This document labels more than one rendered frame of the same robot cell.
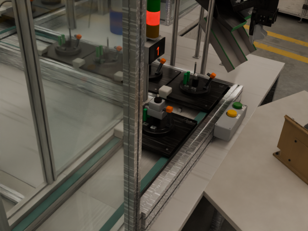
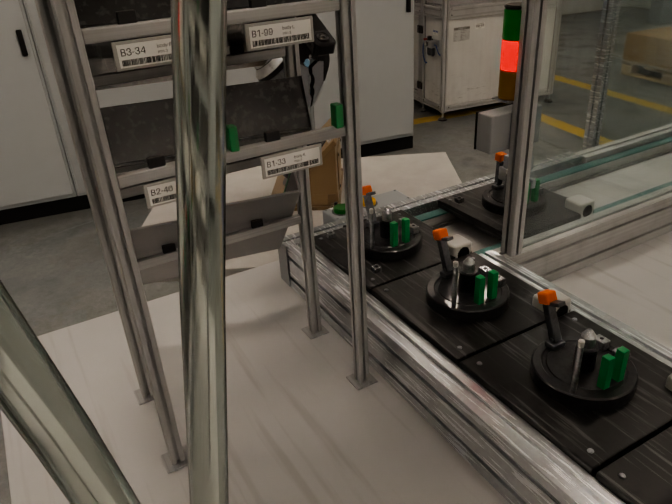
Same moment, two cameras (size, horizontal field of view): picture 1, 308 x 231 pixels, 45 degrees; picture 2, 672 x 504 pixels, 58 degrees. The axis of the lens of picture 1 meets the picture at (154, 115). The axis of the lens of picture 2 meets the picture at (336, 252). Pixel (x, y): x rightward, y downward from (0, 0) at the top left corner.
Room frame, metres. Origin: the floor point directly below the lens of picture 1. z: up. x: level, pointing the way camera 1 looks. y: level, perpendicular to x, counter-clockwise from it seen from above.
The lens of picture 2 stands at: (2.42, 0.34, 1.56)
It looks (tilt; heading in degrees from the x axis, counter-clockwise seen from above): 29 degrees down; 214
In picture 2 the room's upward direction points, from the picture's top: 4 degrees counter-clockwise
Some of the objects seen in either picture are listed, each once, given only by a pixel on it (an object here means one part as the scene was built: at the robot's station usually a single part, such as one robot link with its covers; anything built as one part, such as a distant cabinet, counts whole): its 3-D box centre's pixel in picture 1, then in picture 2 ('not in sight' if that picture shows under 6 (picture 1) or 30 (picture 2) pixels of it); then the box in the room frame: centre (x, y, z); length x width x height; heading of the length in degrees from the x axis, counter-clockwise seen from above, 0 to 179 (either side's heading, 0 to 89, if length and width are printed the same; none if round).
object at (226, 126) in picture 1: (230, 119); (367, 215); (1.27, -0.32, 0.93); 0.21 x 0.07 x 0.06; 152
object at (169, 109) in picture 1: (167, 115); (502, 170); (1.13, -0.05, 1.04); 0.04 x 0.02 x 0.08; 62
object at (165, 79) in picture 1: (147, 66); (468, 277); (1.56, 0.04, 1.01); 0.24 x 0.24 x 0.13; 62
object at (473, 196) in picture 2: (156, 128); (512, 207); (1.15, -0.01, 0.96); 0.24 x 0.24 x 0.02; 62
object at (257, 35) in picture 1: (257, 35); (311, 81); (1.37, -0.39, 1.27); 0.06 x 0.03 x 0.09; 62
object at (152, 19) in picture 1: (153, 16); (515, 54); (1.34, 0.02, 1.33); 0.05 x 0.05 x 0.05
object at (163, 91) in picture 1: (195, 80); (387, 225); (1.45, -0.18, 1.01); 0.24 x 0.24 x 0.13; 62
